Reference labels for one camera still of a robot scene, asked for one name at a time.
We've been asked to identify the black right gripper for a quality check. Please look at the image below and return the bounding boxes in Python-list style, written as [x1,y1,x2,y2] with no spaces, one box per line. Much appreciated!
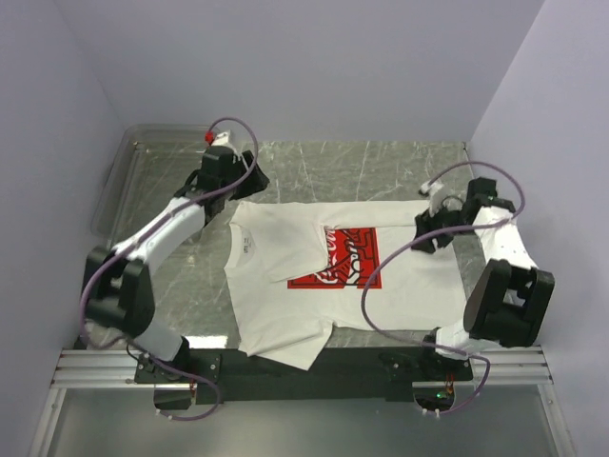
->
[409,200,475,256]

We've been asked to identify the white t-shirt red print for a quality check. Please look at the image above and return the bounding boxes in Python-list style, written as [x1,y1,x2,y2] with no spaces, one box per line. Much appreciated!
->
[225,201,466,369]

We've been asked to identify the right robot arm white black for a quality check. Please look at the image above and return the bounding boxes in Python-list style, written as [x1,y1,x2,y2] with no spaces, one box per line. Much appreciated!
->
[413,178,555,382]

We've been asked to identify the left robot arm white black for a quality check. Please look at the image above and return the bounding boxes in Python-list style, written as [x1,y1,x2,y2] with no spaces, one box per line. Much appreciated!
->
[79,145,269,383]

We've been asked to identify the clear plastic bin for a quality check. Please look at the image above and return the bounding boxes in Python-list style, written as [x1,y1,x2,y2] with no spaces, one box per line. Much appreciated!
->
[90,124,207,242]

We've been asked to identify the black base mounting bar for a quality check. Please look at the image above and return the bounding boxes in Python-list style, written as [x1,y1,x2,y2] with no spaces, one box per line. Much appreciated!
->
[133,330,467,410]

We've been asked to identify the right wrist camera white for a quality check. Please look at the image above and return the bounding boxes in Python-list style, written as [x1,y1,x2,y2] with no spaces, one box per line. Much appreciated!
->
[419,181,450,216]

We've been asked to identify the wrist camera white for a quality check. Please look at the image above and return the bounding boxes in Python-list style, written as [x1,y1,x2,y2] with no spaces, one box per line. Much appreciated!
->
[205,129,236,151]
[419,181,450,216]

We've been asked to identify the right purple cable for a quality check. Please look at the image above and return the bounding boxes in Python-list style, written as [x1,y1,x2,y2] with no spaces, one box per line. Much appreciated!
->
[361,161,527,416]

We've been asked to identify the purple cable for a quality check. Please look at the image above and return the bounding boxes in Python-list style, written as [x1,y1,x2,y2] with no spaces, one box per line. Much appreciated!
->
[78,116,261,423]
[361,161,527,416]

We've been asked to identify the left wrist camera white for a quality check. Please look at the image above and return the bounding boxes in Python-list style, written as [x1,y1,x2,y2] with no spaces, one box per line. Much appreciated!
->
[205,129,236,151]

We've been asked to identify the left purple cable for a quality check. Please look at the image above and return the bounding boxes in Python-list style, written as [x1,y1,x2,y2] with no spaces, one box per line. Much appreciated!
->
[78,116,261,423]

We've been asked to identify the aluminium frame rail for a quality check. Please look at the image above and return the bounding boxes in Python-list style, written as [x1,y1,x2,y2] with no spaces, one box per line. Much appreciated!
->
[28,142,572,457]

